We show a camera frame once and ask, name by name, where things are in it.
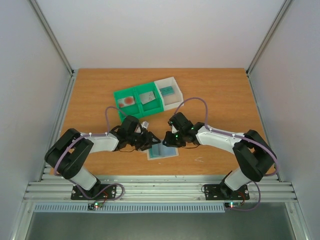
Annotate white card magnetic stripe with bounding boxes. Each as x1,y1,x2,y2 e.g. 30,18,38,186
139,91,156,105

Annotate card with red circle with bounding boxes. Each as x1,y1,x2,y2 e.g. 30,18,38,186
117,96,136,108

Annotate white bin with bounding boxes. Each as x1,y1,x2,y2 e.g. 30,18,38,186
154,76,184,111

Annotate aluminium rail frame front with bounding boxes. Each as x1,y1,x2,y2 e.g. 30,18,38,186
23,174,298,203

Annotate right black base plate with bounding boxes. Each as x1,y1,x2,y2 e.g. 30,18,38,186
201,184,250,201

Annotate controller board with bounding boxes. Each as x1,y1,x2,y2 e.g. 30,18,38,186
87,202,104,211
224,201,243,209

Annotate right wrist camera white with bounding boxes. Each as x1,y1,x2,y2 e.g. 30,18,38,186
168,120,179,134

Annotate green bin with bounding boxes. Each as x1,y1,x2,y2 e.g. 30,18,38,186
113,87,143,121
134,82,164,117

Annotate grey card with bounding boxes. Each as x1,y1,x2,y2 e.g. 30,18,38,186
146,91,156,100

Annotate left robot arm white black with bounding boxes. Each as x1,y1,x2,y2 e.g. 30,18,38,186
44,115,161,199

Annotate aluminium corner post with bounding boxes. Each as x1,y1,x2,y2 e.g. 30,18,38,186
27,0,74,76
245,0,294,78

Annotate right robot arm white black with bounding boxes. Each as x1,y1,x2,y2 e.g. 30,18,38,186
163,112,277,200

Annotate left aluminium corner post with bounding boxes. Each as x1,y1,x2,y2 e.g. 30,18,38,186
27,0,74,76

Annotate right controller board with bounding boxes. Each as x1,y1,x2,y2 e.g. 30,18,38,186
224,201,243,209

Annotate right aluminium corner post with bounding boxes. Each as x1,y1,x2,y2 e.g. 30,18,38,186
245,0,294,78

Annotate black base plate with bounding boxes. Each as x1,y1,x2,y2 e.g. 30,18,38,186
201,184,250,201
70,184,117,201

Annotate middle green bin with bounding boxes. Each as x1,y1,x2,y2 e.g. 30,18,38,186
134,82,164,117

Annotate left green bin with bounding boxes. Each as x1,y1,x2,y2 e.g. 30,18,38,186
113,87,143,121

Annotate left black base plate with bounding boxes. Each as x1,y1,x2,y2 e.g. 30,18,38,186
70,184,117,201

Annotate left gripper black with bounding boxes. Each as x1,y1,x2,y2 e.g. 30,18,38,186
127,130,161,151

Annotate teal card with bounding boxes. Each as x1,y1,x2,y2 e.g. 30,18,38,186
147,143,163,159
159,86,175,97

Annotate left controller board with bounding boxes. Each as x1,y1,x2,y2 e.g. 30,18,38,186
87,202,104,211

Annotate grey slotted cable duct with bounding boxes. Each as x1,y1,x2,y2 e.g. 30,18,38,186
33,203,225,214

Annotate beige card holder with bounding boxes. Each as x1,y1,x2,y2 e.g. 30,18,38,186
146,143,179,161

